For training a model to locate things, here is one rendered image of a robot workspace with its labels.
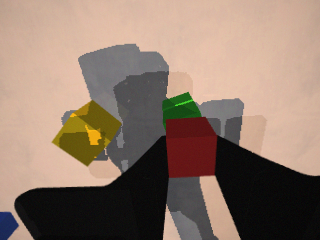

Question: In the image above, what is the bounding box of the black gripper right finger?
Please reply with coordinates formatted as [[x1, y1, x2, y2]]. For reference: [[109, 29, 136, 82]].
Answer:
[[215, 135, 320, 240]]

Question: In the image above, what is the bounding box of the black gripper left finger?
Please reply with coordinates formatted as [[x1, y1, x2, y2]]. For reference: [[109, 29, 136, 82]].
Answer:
[[14, 136, 169, 240]]

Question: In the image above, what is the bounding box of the green block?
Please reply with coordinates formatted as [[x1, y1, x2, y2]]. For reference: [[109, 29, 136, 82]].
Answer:
[[162, 92, 193, 111], [163, 101, 202, 131]]

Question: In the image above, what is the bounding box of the blue block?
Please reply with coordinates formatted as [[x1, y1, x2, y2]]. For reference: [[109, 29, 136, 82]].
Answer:
[[0, 212, 20, 240]]

